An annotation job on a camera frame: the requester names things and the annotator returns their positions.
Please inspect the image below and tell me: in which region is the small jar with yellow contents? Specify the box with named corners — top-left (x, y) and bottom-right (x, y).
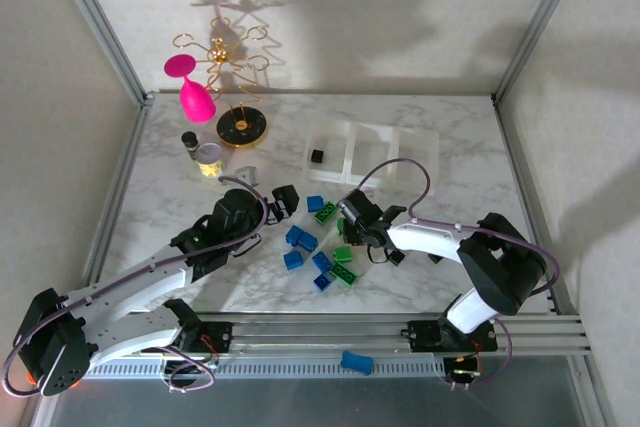
top-left (194, 142), bottom-right (224, 178)

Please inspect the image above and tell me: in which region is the small dark bottle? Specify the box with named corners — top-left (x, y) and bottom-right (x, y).
top-left (180, 130), bottom-right (199, 161)

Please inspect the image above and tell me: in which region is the blue bone-shaped piece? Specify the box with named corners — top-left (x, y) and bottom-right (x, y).
top-left (340, 350), bottom-right (372, 377)

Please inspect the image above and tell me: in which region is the pink wine glass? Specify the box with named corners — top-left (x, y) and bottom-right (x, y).
top-left (163, 54), bottom-right (217, 125)

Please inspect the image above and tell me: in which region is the gold wire glass rack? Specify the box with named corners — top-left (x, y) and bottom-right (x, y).
top-left (172, 16), bottom-right (271, 150)

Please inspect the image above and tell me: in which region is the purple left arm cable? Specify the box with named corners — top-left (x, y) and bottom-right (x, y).
top-left (0, 175), bottom-right (271, 398)

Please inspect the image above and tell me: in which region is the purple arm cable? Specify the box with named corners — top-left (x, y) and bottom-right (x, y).
top-left (0, 175), bottom-right (271, 398)
top-left (355, 158), bottom-right (562, 392)

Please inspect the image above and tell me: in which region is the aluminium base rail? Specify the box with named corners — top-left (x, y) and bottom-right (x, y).
top-left (187, 313), bottom-right (597, 359)

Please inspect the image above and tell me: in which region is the aluminium table edge rail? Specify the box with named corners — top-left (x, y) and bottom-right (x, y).
top-left (493, 96), bottom-right (596, 321)
top-left (82, 99), bottom-right (154, 293)

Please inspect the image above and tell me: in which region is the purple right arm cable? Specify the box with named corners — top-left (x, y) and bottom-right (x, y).
top-left (355, 158), bottom-right (562, 392)

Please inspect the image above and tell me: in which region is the grey slotted cable duct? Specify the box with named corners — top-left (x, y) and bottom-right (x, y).
top-left (84, 354), bottom-right (451, 381)

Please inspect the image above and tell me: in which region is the aluminium frame post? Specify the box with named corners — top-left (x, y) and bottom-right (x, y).
top-left (47, 0), bottom-right (155, 107)
top-left (492, 0), bottom-right (591, 103)

